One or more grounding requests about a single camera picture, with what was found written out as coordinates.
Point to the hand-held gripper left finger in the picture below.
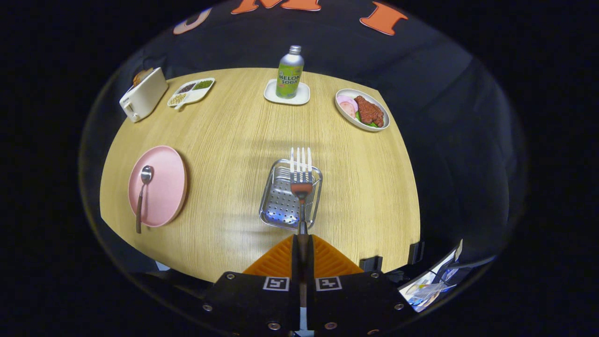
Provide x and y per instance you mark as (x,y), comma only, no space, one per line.
(296,262)

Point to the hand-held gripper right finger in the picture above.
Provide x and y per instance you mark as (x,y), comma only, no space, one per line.
(310,262)

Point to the perforated metal tray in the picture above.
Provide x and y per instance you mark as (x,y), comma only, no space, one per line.
(281,206)

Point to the black table clamp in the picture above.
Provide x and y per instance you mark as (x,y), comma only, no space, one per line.
(415,252)
(371,263)

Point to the white oval food plate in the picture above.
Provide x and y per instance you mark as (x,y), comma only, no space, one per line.
(344,119)

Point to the green vegetable leaves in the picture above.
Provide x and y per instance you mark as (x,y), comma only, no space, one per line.
(369,124)

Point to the pink round plate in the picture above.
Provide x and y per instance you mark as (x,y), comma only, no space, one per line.
(164,187)

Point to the pink ham slices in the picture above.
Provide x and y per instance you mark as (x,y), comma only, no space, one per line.
(347,106)

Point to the red-brown meat piece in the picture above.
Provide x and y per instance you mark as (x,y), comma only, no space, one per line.
(369,111)

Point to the white square coaster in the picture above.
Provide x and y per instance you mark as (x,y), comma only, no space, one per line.
(271,96)

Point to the green soda bottle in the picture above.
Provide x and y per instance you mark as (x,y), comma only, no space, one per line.
(290,77)

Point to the white divided dish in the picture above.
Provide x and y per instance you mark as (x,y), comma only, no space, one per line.
(194,93)

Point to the green beans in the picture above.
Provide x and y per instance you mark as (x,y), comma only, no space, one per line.
(203,84)

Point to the yellow beans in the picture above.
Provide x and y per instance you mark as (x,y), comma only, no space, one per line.
(178,98)

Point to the dark red beans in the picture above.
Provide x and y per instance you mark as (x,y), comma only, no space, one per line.
(186,87)

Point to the white toaster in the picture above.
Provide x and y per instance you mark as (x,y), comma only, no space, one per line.
(145,98)

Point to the brown toast slice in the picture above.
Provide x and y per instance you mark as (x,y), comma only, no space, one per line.
(147,73)
(139,78)

